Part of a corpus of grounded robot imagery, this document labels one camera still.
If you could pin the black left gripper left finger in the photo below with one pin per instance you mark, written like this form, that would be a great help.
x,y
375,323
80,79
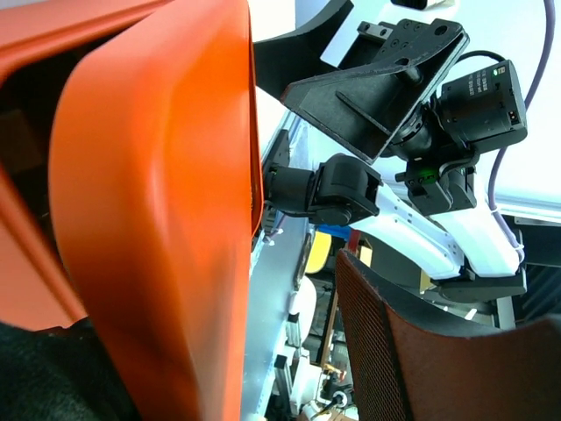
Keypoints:
x,y
60,373

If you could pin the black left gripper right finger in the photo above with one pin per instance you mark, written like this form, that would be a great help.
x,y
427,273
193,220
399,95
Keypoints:
x,y
413,361

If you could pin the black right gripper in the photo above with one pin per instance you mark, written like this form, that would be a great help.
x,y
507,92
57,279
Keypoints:
x,y
386,73

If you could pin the orange box lid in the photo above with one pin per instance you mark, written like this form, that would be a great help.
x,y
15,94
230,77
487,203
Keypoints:
x,y
154,191

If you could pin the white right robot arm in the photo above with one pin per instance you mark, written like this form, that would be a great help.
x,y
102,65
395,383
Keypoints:
x,y
411,142

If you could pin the orange chocolate box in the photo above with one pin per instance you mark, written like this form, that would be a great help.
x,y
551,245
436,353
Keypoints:
x,y
41,44

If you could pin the aluminium front rail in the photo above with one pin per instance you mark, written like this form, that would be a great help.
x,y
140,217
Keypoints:
x,y
273,266

